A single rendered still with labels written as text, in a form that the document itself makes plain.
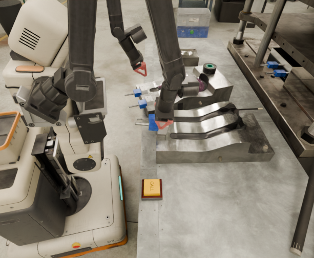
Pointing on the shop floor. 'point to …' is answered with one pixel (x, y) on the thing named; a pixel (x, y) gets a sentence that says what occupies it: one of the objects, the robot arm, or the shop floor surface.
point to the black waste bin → (6, 13)
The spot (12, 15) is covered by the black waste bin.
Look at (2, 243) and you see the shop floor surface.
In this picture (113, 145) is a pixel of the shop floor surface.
